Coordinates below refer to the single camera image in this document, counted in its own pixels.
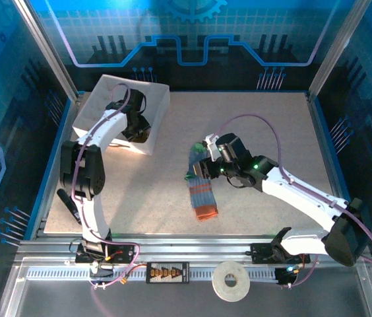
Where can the blue orange striped sock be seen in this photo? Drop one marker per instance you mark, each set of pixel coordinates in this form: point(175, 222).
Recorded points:
point(202, 198)

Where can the white divided storage box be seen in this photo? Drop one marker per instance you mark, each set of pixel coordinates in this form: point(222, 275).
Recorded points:
point(107, 95)

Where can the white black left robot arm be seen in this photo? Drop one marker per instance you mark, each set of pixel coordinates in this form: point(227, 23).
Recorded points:
point(107, 128)

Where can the white tape roll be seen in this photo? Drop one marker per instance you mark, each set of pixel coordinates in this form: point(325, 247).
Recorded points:
point(220, 287)

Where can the black marker pen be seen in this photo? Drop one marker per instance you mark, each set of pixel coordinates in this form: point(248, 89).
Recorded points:
point(70, 208)

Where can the black power distribution board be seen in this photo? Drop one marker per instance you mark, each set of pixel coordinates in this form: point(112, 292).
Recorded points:
point(167, 273)

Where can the small black controller board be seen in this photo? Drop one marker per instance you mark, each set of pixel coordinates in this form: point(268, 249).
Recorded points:
point(286, 275)

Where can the blue table border strip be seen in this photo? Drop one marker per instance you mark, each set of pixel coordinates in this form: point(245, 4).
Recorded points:
point(33, 228)

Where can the small black white adapter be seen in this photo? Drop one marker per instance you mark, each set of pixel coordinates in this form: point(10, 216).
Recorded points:
point(100, 272)

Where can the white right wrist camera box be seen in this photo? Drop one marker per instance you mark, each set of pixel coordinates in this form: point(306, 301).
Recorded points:
point(210, 142)

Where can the aluminium table side rail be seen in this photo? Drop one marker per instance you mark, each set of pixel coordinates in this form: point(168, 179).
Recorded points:
point(69, 122)
point(329, 158)

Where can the aluminium cross frame rail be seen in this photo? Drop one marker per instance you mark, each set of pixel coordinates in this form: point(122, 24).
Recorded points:
point(189, 249)

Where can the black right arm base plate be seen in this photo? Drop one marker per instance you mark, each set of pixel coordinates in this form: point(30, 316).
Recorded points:
point(262, 253)

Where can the aluminium frame post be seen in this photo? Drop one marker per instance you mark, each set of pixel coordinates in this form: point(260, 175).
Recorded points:
point(337, 49)
point(48, 49)

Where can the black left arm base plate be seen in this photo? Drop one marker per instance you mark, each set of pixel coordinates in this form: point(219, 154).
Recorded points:
point(123, 254)

